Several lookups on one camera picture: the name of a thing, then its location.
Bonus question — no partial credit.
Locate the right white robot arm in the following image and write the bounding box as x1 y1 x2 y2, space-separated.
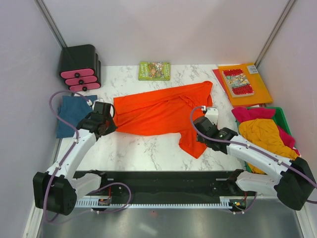
191 117 317 211

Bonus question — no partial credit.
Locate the blue folded t shirt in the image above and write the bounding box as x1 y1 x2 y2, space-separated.
56 96 93 138

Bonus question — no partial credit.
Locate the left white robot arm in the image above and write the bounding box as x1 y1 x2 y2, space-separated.
33 101 117 216

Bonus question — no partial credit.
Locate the magenta t shirt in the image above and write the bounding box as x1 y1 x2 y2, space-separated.
232 107 300 159

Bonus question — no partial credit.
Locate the green plastic bin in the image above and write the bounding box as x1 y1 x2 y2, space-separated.
235 106 295 172

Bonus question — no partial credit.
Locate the orange folder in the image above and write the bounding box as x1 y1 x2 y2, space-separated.
218 63 273 107

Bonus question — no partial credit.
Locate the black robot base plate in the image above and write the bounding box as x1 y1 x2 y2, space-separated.
71 170 258 205

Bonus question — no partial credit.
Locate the white slotted cable duct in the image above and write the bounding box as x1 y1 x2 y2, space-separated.
75 196 232 209

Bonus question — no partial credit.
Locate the red comic book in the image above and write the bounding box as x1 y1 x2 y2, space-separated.
222 69 255 98

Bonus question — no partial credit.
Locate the black pink drawer unit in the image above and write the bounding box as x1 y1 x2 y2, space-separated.
58 44 101 92

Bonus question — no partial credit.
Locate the yellow t shirt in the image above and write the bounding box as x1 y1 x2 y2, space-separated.
238 119 300 160

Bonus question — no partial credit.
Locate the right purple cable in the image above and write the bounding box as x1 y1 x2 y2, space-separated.
190 106 317 215

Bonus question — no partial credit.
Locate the red folder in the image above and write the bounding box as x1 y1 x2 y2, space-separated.
212 69 227 95

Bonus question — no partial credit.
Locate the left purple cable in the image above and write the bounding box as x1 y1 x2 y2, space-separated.
43 90 132 223

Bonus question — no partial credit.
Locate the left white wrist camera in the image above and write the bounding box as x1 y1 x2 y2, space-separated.
204 107 219 126

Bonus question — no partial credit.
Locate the purple cable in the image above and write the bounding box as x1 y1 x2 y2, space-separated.
190 106 317 215
43 90 132 223

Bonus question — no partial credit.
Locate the green paperback book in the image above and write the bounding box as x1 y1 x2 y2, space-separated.
138 62 171 81

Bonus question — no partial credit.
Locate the orange t shirt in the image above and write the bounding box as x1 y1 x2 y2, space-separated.
113 81 213 159

